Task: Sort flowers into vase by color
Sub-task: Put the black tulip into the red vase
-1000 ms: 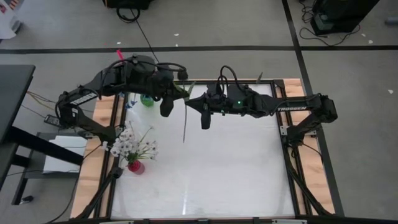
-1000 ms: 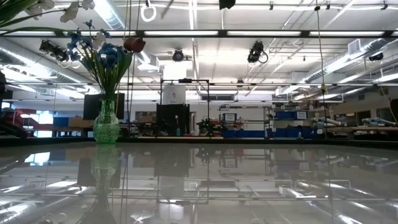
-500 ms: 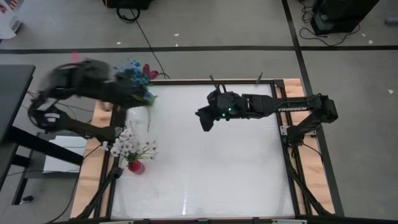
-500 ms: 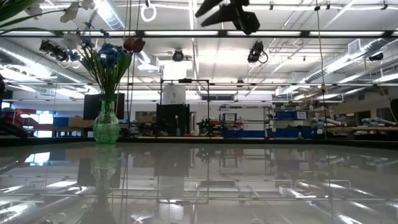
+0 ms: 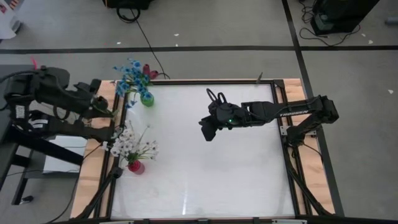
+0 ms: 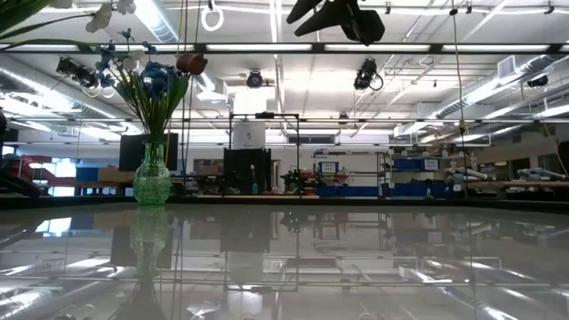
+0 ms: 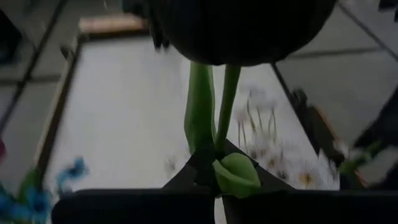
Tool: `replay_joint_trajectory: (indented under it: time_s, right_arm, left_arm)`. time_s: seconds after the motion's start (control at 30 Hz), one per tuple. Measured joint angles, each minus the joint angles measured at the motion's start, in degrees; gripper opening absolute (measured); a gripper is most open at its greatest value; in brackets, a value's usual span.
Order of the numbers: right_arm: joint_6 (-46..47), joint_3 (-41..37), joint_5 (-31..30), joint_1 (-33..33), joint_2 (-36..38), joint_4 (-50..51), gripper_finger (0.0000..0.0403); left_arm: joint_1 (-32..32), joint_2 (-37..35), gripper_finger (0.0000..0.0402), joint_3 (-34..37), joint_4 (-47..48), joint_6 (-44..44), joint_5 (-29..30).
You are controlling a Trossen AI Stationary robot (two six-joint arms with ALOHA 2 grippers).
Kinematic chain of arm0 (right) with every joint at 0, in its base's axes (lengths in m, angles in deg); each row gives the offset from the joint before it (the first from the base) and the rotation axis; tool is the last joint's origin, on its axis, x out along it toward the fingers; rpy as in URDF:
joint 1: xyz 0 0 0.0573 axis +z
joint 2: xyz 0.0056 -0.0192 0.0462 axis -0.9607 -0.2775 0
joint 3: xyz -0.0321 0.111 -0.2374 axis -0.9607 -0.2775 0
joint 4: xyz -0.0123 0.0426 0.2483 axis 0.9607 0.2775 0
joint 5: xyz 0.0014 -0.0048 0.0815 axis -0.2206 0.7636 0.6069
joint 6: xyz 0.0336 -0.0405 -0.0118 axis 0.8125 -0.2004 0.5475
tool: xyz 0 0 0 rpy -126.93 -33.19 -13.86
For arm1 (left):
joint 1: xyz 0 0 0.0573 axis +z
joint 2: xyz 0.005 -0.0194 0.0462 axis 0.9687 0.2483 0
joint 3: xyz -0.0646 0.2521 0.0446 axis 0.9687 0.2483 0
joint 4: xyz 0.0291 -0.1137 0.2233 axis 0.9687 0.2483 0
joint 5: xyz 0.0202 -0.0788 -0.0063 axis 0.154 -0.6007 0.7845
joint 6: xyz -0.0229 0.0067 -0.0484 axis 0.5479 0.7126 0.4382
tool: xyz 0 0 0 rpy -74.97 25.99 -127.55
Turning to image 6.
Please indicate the dark red vase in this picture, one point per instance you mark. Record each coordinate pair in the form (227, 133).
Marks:
(184, 63)

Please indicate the white cabinet box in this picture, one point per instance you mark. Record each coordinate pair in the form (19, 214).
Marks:
(249, 135)

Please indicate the green glass vase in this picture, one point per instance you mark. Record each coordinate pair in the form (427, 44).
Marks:
(152, 182)

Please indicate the white flower bunch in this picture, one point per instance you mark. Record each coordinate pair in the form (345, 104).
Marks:
(100, 18)

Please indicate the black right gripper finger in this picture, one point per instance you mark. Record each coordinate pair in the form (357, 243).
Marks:
(324, 20)
(300, 10)

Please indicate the black frame stand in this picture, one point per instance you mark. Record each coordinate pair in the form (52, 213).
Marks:
(264, 115)

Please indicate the cardboard box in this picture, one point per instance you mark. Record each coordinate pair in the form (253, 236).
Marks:
(110, 174)

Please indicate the small vase with flowers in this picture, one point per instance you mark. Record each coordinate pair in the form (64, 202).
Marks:
(254, 178)

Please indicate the black monitor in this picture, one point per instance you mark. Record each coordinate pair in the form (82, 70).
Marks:
(244, 169)
(129, 151)

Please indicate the black ceiling-mounted device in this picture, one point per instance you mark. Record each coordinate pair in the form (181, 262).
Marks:
(77, 73)

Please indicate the black hanging lamp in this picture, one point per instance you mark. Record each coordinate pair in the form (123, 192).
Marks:
(538, 81)

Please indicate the blue storage bins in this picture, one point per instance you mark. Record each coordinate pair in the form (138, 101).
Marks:
(378, 190)

